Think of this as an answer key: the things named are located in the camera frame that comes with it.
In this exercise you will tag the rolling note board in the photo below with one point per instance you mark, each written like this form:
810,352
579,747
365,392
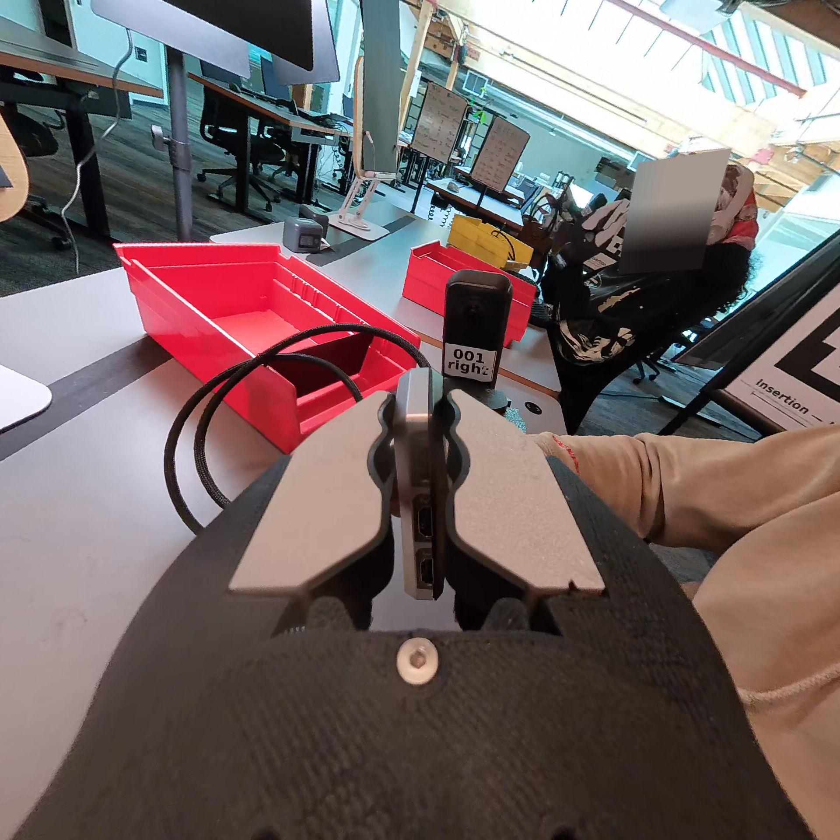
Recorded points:
438,121
500,154

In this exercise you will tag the red plastic bin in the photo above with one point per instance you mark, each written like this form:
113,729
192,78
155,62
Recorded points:
426,282
229,308

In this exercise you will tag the yellow plastic bin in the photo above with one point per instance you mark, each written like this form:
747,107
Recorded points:
479,239

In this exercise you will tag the person's right forearm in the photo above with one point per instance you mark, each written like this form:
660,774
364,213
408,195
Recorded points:
689,485

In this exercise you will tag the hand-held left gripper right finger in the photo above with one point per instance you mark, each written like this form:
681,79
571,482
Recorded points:
518,505

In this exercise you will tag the person's beige hoodie torso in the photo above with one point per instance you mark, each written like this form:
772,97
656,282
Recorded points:
787,623

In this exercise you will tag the black desk grommet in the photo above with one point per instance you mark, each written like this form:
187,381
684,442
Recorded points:
533,408

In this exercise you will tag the black-framed marker sign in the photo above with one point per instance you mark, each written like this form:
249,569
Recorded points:
800,367

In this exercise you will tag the black office chair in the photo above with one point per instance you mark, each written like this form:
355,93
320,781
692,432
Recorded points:
223,118

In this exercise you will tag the wooden-top desk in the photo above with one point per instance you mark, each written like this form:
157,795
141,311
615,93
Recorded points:
52,56

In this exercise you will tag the silver monitor on pole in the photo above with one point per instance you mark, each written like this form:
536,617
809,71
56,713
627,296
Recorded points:
178,131

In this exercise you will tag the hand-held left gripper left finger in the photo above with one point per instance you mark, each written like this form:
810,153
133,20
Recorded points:
328,499

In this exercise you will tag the grey hdmi port hub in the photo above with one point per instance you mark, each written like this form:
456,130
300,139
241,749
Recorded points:
415,420

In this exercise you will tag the small grey device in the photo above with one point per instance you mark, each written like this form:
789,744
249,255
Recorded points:
303,233

